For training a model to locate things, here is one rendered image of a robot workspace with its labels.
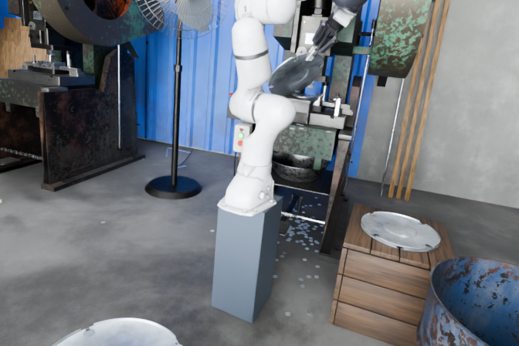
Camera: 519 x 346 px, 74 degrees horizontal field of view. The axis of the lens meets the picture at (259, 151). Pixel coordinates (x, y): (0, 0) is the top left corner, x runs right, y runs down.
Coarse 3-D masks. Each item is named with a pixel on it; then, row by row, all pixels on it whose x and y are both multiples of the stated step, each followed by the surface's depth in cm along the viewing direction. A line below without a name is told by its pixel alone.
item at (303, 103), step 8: (288, 96) 170; (296, 96) 172; (304, 96) 173; (312, 96) 177; (296, 104) 173; (304, 104) 172; (312, 104) 176; (296, 112) 174; (304, 112) 172; (296, 120) 175; (304, 120) 173
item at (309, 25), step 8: (304, 16) 171; (312, 16) 170; (320, 16) 173; (304, 24) 172; (312, 24) 171; (304, 32) 173; (312, 32) 172; (304, 40) 174; (304, 48) 174; (296, 56) 177
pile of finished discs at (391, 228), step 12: (372, 216) 143; (384, 216) 145; (396, 216) 146; (408, 216) 146; (372, 228) 133; (384, 228) 134; (396, 228) 134; (408, 228) 135; (420, 228) 137; (384, 240) 124; (396, 240) 125; (408, 240) 126; (420, 240) 127; (432, 240) 128
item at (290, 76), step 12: (288, 60) 151; (300, 60) 155; (312, 60) 158; (276, 72) 155; (288, 72) 159; (300, 72) 164; (312, 72) 167; (276, 84) 164; (288, 84) 168; (300, 84) 172
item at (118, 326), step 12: (96, 324) 76; (108, 324) 76; (120, 324) 77; (132, 324) 77; (144, 324) 77; (156, 324) 77; (72, 336) 72; (96, 336) 73; (108, 336) 73; (120, 336) 74; (132, 336) 74; (144, 336) 74; (156, 336) 75; (168, 336) 75
